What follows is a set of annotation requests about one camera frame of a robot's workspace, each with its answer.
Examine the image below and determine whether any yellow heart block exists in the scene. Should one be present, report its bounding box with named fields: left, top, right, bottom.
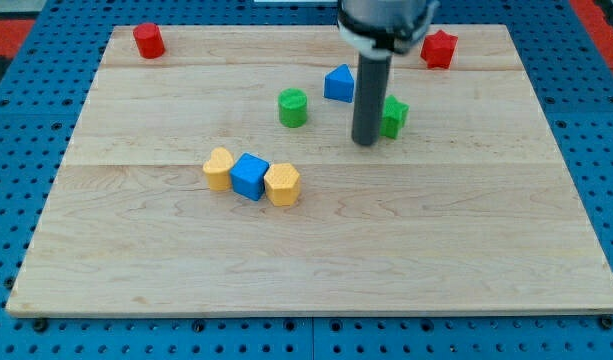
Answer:
left=202, top=147, right=235, bottom=191

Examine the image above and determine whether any light wooden board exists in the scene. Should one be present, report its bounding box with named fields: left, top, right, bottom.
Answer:
left=6, top=25, right=613, bottom=318

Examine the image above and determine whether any blue triangle block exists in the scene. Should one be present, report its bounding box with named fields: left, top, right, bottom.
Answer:
left=323, top=64, right=355, bottom=103

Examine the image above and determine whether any green star block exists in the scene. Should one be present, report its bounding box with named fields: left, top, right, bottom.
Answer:
left=380, top=95, right=409, bottom=139

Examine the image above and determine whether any red star block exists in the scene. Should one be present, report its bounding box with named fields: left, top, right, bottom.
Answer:
left=420, top=30, right=458, bottom=69

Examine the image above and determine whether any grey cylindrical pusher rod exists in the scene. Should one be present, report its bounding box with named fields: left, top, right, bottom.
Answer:
left=351, top=54, right=392, bottom=146

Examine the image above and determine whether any green cylinder block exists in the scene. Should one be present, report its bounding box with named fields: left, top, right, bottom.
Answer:
left=278, top=88, right=308, bottom=128

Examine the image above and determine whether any blue cube block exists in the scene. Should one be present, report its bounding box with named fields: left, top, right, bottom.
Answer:
left=230, top=153, right=270, bottom=201

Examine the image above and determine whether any red cylinder block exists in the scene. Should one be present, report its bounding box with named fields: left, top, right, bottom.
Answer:
left=132, top=22, right=165, bottom=59

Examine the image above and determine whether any yellow hexagon block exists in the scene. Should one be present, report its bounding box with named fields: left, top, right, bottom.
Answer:
left=264, top=163, right=301, bottom=206

